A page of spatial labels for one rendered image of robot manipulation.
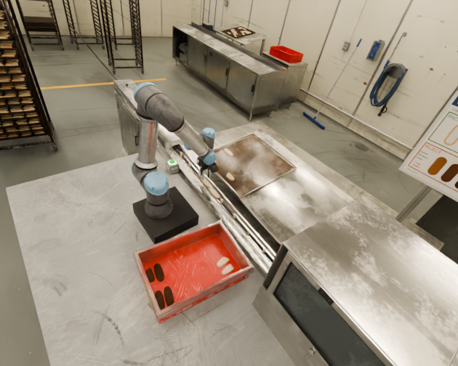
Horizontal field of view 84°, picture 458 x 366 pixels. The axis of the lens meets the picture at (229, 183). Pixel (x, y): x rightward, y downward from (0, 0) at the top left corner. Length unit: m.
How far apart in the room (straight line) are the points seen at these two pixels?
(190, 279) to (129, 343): 0.35
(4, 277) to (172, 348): 1.69
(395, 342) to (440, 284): 0.32
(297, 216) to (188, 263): 0.69
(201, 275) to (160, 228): 0.33
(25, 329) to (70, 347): 1.07
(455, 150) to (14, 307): 2.79
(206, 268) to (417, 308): 0.86
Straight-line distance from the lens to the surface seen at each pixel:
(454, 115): 1.58
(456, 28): 4.65
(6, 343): 2.34
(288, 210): 1.59
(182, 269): 1.34
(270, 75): 4.33
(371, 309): 0.92
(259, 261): 1.38
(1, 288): 2.56
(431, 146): 1.63
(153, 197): 1.34
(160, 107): 1.11
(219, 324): 1.25
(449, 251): 2.85
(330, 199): 1.74
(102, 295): 1.34
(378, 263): 1.04
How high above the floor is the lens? 1.99
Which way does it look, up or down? 40 degrees down
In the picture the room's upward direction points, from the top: 11 degrees clockwise
